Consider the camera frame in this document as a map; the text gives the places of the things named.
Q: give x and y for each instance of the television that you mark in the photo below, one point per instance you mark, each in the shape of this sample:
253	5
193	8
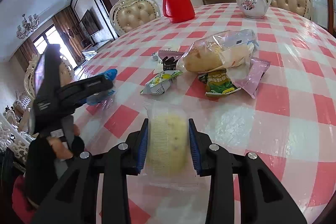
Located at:
89	23

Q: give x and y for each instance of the pink snack packet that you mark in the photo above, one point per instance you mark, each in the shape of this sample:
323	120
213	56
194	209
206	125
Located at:
250	83

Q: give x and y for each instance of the upright black finger of the left gripper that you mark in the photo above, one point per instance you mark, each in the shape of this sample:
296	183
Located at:
46	75

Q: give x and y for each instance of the red thermos jug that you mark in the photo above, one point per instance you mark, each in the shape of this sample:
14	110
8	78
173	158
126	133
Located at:
178	11

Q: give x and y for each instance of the dark chocolate small packet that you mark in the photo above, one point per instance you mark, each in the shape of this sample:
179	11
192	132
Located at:
169	59

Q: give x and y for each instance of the red white checkered tablecloth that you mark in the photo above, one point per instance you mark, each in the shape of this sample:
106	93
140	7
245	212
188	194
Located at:
290	124

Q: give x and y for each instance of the green yellow snack packet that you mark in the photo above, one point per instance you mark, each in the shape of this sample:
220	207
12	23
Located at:
217	84

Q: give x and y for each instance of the cream tufted chair middle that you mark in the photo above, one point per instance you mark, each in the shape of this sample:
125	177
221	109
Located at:
127	15

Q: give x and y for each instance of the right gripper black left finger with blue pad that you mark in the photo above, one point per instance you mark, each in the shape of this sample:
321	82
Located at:
124	159

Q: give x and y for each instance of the cream tufted chair left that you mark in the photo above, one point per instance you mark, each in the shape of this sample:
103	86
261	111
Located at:
65	70

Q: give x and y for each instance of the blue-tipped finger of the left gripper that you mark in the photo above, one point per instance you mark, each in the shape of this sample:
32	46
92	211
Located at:
95	84

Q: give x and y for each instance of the chandelier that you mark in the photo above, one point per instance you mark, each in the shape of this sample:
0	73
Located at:
29	25

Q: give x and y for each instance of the small lemon print packet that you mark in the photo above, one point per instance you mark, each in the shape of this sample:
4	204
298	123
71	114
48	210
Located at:
160	83

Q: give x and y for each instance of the large clear bread bag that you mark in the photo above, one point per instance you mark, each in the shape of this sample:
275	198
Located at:
227	49

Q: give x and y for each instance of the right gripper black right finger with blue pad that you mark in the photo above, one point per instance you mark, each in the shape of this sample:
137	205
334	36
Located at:
210	159

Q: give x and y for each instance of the small white candy packet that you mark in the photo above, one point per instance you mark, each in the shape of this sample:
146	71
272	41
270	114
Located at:
156	56

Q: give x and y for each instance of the brown curtains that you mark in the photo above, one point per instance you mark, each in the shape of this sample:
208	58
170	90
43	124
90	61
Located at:
63	26

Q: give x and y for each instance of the yellow cake clear wrapper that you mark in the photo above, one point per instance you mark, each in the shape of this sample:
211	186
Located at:
168	161

